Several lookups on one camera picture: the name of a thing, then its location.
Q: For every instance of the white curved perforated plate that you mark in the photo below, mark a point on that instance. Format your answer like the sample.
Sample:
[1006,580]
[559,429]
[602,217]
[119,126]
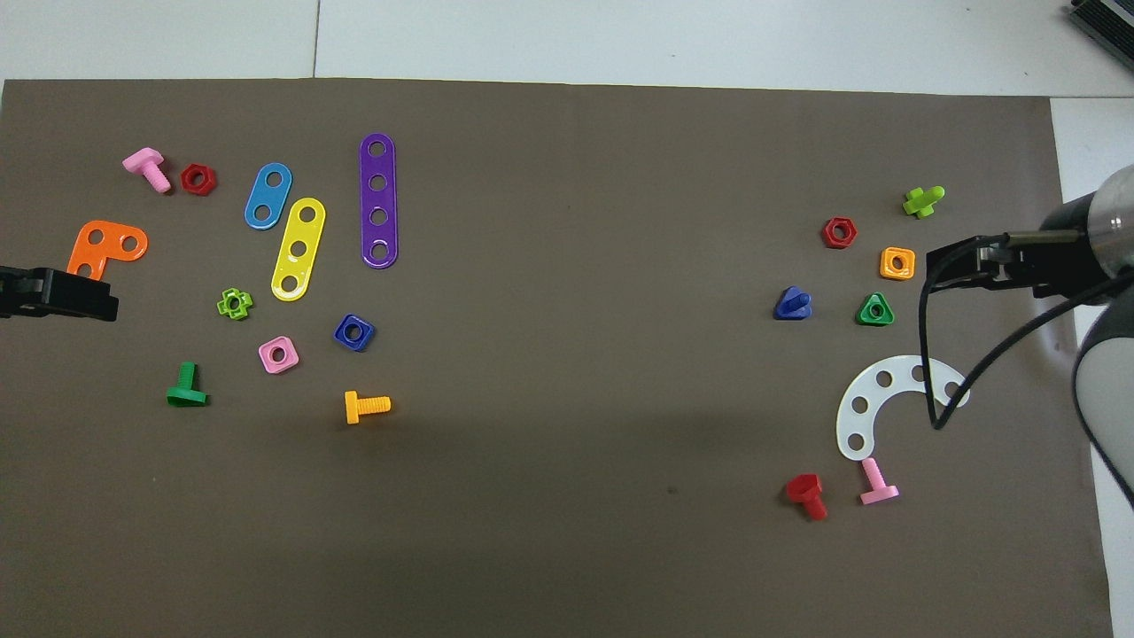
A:
[870,391]

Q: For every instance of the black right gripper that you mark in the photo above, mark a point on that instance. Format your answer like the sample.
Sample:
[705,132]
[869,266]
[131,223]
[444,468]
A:
[1067,257]

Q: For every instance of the red hexagonal toy nut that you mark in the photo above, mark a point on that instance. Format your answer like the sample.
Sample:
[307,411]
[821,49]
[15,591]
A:
[849,240]
[209,186]

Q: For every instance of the red toy screw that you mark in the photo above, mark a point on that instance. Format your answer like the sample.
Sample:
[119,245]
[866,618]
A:
[806,492]

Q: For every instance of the blue triangle-head toy screw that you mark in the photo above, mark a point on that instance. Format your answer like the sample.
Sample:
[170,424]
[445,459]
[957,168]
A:
[790,305]

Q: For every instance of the yellow three-hole strip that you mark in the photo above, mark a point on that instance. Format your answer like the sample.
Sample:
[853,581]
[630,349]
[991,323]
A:
[303,231]

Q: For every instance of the lime cross-head toy screw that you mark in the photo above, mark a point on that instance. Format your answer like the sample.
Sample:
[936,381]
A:
[921,203]

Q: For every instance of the purple four-hole strip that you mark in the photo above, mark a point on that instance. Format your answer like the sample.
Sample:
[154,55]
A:
[378,199]

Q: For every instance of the brown table mat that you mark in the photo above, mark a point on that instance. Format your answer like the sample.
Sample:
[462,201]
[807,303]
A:
[576,399]

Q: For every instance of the dark green toy screw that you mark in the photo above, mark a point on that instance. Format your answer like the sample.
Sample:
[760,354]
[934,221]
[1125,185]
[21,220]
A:
[186,390]

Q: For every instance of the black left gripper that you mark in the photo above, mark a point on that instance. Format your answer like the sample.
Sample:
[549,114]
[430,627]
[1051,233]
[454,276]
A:
[19,291]

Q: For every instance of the blue square toy nut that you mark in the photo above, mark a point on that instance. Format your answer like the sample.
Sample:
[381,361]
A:
[365,341]

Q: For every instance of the pink toy screw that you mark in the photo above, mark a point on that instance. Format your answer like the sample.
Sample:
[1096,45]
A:
[877,486]
[146,165]

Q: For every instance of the orange-yellow toy screw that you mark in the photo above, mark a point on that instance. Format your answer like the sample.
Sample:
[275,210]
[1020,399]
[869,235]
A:
[363,408]

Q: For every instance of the grey ribbed device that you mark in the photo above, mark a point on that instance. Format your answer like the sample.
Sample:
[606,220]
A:
[1107,18]

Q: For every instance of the orange square toy nut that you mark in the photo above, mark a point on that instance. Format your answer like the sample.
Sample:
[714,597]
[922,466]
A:
[907,272]

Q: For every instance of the green triangle toy nut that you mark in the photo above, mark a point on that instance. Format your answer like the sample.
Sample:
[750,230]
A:
[866,318]

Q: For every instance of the pink square toy nut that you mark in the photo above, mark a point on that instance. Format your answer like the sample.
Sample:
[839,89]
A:
[290,363]

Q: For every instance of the lime cross-shaped toy nut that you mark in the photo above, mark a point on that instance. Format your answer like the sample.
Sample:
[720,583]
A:
[245,305]

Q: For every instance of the blue two-hole strip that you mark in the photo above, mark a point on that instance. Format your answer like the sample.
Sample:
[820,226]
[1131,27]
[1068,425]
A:
[268,196]

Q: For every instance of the orange angled three-hole plate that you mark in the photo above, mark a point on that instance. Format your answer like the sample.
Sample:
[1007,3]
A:
[112,239]

